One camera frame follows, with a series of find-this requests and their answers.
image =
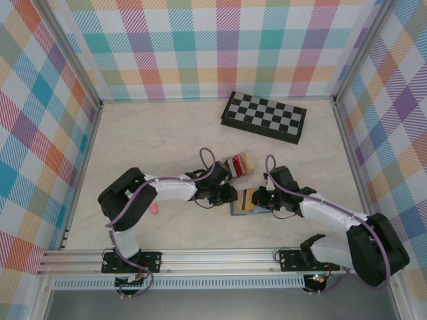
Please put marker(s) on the tan black-striped credit card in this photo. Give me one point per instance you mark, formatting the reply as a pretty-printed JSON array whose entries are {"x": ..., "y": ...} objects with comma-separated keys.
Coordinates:
[{"x": 241, "y": 200}]

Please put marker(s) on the teal card holder booklet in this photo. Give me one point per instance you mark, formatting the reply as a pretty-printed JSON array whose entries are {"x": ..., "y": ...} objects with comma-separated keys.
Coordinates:
[{"x": 247, "y": 212}]

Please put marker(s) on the grey credit card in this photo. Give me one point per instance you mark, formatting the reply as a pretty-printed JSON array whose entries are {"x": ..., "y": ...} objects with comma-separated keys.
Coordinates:
[{"x": 230, "y": 166}]

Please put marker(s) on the red credit card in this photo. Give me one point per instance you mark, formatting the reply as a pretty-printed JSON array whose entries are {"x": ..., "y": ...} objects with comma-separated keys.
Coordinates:
[{"x": 237, "y": 164}]

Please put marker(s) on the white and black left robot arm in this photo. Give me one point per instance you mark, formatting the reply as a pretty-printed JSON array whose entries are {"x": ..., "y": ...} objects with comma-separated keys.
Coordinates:
[{"x": 173, "y": 191}]

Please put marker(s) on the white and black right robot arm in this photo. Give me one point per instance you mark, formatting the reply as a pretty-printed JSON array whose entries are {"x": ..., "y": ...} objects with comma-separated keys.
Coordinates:
[{"x": 327, "y": 213}]

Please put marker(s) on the pink marker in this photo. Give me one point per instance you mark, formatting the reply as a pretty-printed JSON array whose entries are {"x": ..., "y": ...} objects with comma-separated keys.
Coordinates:
[{"x": 154, "y": 209}]

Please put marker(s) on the folded black grey chessboard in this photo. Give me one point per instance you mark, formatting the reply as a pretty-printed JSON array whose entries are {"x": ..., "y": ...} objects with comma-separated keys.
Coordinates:
[{"x": 257, "y": 110}]

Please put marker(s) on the small right circuit board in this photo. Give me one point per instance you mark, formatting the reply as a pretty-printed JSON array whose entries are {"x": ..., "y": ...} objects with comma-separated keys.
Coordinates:
[{"x": 318, "y": 278}]

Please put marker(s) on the small circuit board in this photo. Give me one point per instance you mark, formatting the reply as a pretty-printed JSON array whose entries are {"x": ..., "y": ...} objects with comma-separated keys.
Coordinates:
[
  {"x": 133, "y": 279},
  {"x": 318, "y": 278}
]

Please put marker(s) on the small left circuit board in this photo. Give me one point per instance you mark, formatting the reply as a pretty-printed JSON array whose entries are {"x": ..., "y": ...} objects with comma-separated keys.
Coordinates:
[{"x": 133, "y": 279}]

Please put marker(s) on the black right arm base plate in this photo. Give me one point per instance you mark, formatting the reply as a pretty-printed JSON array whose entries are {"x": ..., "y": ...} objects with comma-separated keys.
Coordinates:
[{"x": 287, "y": 261}]

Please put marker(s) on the wide aluminium frame rail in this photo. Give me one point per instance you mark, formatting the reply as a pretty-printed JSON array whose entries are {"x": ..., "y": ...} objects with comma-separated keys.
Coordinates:
[{"x": 217, "y": 261}]

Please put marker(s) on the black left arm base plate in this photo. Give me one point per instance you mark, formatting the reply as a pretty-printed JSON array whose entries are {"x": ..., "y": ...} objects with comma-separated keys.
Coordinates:
[{"x": 153, "y": 261}]

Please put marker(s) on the aluminium frame post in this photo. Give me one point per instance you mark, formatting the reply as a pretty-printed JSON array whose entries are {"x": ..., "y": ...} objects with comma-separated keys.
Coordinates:
[
  {"x": 360, "y": 50},
  {"x": 77, "y": 56}
]

